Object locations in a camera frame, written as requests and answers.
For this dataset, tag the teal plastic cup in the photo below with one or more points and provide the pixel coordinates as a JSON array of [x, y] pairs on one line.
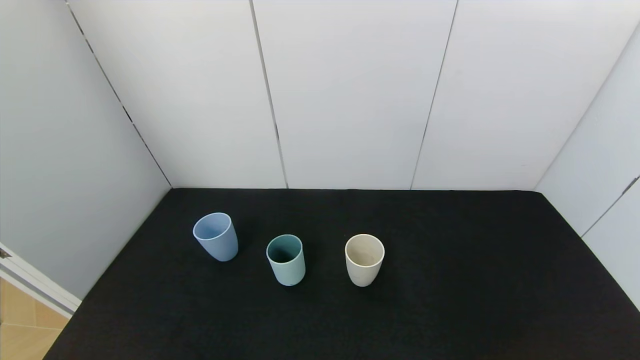
[[287, 272]]

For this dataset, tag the cream plastic cup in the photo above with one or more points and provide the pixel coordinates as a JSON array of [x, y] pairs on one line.
[[364, 275]]

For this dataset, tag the light blue plastic cup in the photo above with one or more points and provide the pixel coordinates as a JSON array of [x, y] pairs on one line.
[[220, 247]]

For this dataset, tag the black table cloth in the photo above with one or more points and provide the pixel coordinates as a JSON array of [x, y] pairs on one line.
[[475, 300]]

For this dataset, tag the white frame rail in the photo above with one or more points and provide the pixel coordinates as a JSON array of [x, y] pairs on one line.
[[35, 287]]

